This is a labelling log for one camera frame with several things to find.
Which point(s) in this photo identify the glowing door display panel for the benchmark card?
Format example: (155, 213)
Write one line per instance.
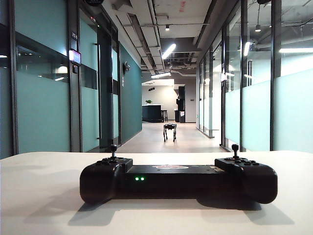
(75, 56)

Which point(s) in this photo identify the dark counter with white top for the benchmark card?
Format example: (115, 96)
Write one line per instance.
(150, 113)

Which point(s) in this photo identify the black room number plate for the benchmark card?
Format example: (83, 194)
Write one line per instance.
(74, 36)

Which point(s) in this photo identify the black quadruped robot dog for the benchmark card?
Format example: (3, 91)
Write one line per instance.
(169, 127)

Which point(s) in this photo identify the dark wall ornament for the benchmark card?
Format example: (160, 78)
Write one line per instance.
(126, 68)

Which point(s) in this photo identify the dark wooden bar stool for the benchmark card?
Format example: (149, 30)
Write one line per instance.
(164, 115)

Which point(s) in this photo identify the black remote control with joysticks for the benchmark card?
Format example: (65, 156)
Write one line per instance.
(171, 181)

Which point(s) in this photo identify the green potted plant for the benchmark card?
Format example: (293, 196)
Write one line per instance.
(148, 101)

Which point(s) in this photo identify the round black ceiling device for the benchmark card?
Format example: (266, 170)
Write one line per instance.
(93, 1)

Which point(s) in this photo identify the tall black cabinet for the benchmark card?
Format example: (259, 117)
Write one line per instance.
(182, 98)

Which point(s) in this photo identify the short linear ceiling light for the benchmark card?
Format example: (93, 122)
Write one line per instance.
(161, 75)

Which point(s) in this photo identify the grey ceiling ventilation duct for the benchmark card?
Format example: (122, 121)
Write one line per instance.
(183, 72)

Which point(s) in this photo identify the black track spotlight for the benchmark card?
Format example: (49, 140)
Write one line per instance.
(167, 27)

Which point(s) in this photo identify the black door access reader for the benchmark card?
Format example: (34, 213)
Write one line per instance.
(75, 69)

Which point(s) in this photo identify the long linear ceiling light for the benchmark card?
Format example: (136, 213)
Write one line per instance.
(168, 51)

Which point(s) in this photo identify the hanging pendant lamp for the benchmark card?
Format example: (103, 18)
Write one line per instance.
(258, 28)

